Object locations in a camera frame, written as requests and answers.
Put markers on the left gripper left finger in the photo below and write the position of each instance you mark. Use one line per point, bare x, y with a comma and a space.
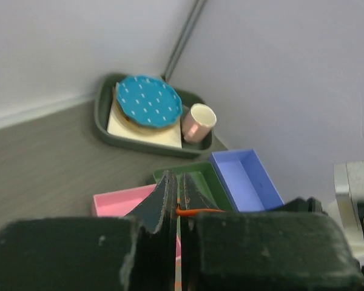
135, 252

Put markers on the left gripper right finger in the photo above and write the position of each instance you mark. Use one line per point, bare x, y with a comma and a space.
277, 249

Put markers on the pink drawer box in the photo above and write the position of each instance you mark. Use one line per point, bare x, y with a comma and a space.
127, 202

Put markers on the blue drawer box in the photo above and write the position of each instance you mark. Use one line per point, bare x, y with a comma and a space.
245, 180

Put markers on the green drawer box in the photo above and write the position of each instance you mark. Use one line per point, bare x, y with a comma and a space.
204, 176

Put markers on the white square board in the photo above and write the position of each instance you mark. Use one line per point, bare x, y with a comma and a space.
115, 129

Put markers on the pink mug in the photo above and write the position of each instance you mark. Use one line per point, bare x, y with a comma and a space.
198, 123

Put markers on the blue dotted plate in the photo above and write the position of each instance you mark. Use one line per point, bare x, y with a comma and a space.
149, 102

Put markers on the dark green tray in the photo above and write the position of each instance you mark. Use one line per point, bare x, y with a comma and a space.
101, 112

